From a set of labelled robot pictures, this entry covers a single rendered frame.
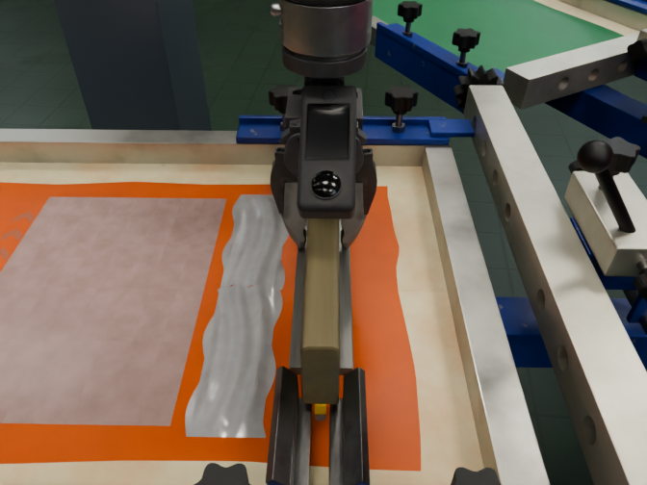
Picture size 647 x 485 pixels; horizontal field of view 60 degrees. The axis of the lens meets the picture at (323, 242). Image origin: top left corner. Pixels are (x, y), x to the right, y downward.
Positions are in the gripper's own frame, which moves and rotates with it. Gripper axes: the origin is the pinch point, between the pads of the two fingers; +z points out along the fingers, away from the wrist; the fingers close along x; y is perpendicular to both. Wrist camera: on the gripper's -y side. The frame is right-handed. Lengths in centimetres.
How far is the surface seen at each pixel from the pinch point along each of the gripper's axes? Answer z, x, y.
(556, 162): 103, -104, 176
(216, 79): 104, 66, 261
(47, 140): 3.6, 39.9, 25.7
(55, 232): 7.0, 33.6, 9.3
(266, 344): 6.4, 5.6, -8.4
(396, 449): 6.7, -6.6, -19.3
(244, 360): 6.1, 7.5, -10.5
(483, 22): 7, -35, 84
